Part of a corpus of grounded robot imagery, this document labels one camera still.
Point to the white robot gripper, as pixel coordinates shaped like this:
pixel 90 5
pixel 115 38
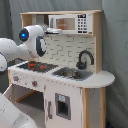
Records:
pixel 48 30

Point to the white toy microwave door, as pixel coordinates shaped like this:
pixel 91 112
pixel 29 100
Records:
pixel 72 23

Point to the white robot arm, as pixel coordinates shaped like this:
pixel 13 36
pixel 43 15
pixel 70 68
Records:
pixel 33 46

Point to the white wooden toy kitchen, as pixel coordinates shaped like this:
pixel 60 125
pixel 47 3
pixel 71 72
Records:
pixel 63 51

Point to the black toy stovetop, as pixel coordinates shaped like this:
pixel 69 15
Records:
pixel 38 66

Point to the black toy faucet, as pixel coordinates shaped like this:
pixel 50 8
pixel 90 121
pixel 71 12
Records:
pixel 82 64

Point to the silver toy sink basin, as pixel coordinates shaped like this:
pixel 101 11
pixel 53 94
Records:
pixel 72 73

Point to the right red stove knob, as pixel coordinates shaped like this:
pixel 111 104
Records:
pixel 34 83

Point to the red stove knob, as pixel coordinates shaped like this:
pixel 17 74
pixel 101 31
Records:
pixel 34 83
pixel 15 78

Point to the left red stove knob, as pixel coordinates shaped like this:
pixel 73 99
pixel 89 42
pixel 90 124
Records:
pixel 15 78

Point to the grey backdrop curtain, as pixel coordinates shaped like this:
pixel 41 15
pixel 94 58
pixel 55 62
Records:
pixel 115 42

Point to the white toy oven door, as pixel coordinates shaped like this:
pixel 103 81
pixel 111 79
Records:
pixel 9 93

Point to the white dishwasher cabinet door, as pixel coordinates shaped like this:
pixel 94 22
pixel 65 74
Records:
pixel 63 106

